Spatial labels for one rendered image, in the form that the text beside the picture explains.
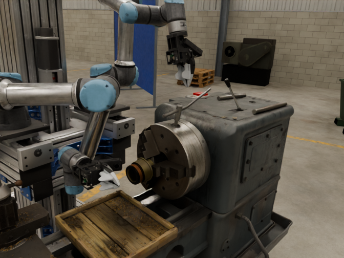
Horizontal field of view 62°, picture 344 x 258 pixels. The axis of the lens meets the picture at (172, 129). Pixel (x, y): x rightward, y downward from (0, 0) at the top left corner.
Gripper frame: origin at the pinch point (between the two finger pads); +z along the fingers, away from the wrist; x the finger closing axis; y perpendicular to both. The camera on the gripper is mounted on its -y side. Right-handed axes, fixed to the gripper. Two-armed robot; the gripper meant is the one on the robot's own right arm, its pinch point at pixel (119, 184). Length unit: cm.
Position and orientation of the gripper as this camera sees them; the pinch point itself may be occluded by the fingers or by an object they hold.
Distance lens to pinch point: 101.5
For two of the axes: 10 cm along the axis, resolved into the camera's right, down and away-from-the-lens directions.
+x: 0.3, -9.5, -3.2
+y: -7.1, 2.1, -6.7
